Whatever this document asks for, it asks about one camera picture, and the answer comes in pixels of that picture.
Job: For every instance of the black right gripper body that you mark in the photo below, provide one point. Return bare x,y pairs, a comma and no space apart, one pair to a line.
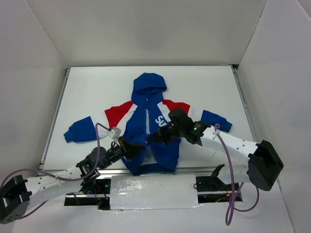
164,133

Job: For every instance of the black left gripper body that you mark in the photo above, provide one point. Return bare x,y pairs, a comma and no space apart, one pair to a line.
124,148

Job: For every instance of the blue red white hooded jacket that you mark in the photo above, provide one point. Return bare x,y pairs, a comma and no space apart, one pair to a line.
146,112

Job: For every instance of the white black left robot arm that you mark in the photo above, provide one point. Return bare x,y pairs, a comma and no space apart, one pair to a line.
18,194

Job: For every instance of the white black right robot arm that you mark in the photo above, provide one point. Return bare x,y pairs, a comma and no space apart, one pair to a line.
260,163

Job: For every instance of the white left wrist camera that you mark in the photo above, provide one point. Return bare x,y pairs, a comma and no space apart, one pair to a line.
114,133

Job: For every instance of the aluminium left side rail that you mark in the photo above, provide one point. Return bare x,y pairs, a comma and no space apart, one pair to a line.
46,148

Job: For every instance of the aluminium right side rail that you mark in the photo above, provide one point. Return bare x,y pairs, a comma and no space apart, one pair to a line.
245,103

